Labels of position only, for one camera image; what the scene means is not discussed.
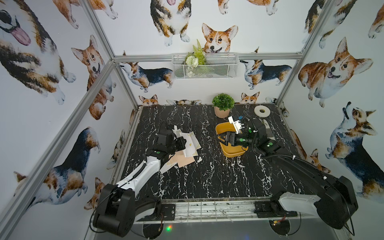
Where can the white wire wall basket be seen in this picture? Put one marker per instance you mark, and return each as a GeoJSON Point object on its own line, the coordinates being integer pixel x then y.
{"type": "Point", "coordinates": [217, 68]}

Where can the white tape roll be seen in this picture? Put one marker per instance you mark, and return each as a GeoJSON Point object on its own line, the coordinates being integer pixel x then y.
{"type": "Point", "coordinates": [262, 111]}

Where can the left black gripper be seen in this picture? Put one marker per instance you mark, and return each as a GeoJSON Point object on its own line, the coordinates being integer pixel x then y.
{"type": "Point", "coordinates": [180, 144]}

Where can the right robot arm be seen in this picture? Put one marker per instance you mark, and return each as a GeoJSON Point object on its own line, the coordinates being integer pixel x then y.
{"type": "Point", "coordinates": [332, 199]}

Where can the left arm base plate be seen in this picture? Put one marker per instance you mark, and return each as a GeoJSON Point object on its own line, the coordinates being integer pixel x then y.
{"type": "Point", "coordinates": [167, 212]}

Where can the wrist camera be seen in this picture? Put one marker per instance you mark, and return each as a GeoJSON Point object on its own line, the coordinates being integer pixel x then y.
{"type": "Point", "coordinates": [177, 131]}
{"type": "Point", "coordinates": [236, 122]}

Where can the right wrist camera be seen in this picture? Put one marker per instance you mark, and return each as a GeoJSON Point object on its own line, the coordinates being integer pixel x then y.
{"type": "Point", "coordinates": [236, 122]}

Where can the potted green plant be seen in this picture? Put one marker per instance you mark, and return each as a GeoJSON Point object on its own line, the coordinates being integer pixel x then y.
{"type": "Point", "coordinates": [223, 103]}

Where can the artificial fern with flower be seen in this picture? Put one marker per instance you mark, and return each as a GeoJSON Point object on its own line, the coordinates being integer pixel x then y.
{"type": "Point", "coordinates": [194, 64]}

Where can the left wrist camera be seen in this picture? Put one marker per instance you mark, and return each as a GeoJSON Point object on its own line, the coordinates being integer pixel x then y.
{"type": "Point", "coordinates": [177, 131]}

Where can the stack of stationery paper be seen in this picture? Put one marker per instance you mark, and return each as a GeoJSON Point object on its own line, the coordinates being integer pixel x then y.
{"type": "Point", "coordinates": [192, 144]}

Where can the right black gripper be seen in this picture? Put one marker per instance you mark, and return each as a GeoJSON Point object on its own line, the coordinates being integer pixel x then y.
{"type": "Point", "coordinates": [233, 140]}

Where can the pink paper sheet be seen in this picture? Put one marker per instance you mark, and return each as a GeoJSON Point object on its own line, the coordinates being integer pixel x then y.
{"type": "Point", "coordinates": [183, 161]}
{"type": "Point", "coordinates": [173, 161]}

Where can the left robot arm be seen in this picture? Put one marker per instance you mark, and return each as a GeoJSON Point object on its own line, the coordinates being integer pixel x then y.
{"type": "Point", "coordinates": [118, 208]}

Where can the yellow plastic storage box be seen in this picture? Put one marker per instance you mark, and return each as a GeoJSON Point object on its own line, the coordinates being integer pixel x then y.
{"type": "Point", "coordinates": [238, 143]}

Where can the aluminium frame rail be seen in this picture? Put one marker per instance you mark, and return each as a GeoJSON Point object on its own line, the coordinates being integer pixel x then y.
{"type": "Point", "coordinates": [241, 56]}

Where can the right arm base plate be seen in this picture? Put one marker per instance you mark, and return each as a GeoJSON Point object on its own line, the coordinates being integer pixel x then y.
{"type": "Point", "coordinates": [271, 209]}

